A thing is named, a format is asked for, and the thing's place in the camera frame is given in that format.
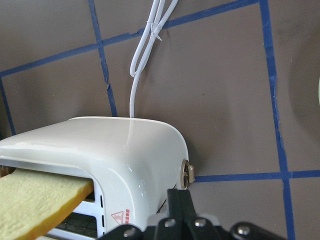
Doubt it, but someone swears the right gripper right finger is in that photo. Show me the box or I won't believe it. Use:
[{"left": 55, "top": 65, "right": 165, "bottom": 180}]
[{"left": 178, "top": 190, "right": 284, "bottom": 240}]

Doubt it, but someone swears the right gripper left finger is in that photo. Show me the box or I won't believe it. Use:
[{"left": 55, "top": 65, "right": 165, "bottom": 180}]
[{"left": 100, "top": 189, "right": 184, "bottom": 240}]

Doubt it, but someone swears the white two-slot toaster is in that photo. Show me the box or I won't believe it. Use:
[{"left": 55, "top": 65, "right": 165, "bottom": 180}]
[{"left": 0, "top": 116, "right": 195, "bottom": 237}]

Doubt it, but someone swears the yellow toast slice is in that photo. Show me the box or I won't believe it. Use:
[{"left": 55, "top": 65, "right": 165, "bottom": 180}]
[{"left": 0, "top": 169, "right": 94, "bottom": 240}]

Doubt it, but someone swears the light green plate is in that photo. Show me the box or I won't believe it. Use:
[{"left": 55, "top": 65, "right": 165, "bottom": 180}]
[{"left": 317, "top": 77, "right": 320, "bottom": 105}]

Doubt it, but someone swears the white power cord with plug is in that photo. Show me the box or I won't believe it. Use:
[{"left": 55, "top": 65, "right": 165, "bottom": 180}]
[{"left": 128, "top": 0, "right": 180, "bottom": 118}]

